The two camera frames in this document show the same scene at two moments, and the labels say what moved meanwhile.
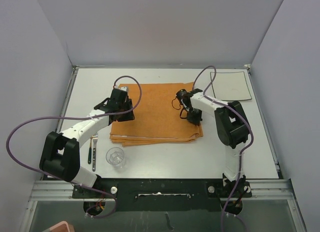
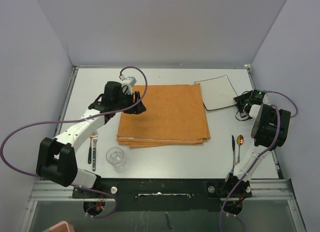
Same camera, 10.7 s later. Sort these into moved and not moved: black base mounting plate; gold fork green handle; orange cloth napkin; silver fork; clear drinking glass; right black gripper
Moved: right black gripper; orange cloth napkin
Not moved: black base mounting plate; clear drinking glass; gold fork green handle; silver fork
